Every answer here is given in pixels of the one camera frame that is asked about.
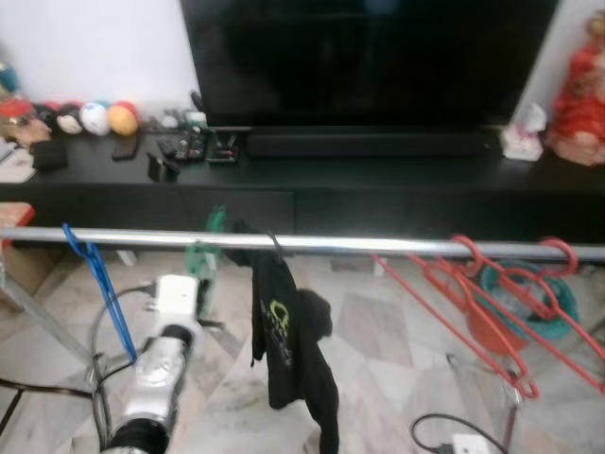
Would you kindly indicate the red robed figurine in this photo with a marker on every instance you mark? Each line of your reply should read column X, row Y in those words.
column 579, row 104

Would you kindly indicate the black folded case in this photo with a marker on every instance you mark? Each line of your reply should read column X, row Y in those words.
column 163, row 165

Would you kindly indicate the black television console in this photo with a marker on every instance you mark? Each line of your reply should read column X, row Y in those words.
column 378, row 189

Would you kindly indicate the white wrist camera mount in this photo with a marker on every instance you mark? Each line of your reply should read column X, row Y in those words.
column 175, row 298
column 473, row 445

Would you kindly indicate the black soundbar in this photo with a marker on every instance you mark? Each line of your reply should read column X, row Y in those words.
column 369, row 144

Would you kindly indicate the small black tray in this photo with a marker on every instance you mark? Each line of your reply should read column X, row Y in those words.
column 222, row 148

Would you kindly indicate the black flat television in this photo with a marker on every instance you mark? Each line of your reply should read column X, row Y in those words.
column 369, row 57

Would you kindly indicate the black t-shirt with green logo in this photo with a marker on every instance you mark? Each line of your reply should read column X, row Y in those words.
column 293, row 359

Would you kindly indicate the dark brown ball plush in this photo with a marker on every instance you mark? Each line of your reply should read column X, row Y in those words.
column 67, row 117

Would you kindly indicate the green clothes hanger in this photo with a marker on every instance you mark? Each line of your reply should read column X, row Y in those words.
column 216, row 222

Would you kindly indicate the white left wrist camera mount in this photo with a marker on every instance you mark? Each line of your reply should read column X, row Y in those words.
column 175, row 298

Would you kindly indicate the white ball plush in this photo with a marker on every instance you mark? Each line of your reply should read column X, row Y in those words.
column 95, row 118

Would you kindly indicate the blue clothes hanger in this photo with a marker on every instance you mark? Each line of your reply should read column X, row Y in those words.
column 112, row 312

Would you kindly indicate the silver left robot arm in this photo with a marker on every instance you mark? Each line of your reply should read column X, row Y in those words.
column 161, row 378

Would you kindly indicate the black smartphone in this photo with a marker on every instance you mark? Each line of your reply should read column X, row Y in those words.
column 126, row 147

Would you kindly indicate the small white figurine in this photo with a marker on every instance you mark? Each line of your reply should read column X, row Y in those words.
column 523, row 137

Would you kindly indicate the red bin with teal bag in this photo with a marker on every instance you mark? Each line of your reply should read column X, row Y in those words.
column 492, row 326

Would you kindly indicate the black wallet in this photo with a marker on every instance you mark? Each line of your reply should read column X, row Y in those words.
column 49, row 155

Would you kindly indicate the black remote control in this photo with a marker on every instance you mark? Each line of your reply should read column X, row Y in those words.
column 180, row 147

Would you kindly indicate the silver metal clothes rack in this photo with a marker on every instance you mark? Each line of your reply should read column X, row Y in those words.
column 359, row 245

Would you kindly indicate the orange ball plush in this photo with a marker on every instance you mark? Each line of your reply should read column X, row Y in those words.
column 123, row 118

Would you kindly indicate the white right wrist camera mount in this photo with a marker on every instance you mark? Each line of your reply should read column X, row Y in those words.
column 473, row 445

